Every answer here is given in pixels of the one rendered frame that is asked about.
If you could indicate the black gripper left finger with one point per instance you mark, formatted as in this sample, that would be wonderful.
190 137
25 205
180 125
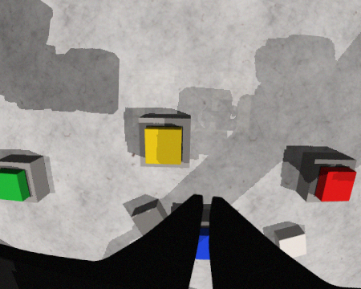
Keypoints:
161 259

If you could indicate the small white block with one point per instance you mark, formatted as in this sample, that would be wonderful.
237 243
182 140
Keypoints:
292 240

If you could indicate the yellow button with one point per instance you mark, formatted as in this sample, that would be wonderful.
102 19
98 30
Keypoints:
164 141

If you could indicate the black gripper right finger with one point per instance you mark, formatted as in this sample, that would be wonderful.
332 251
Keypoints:
242 258

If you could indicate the green button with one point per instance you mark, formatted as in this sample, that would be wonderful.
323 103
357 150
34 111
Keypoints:
23 178

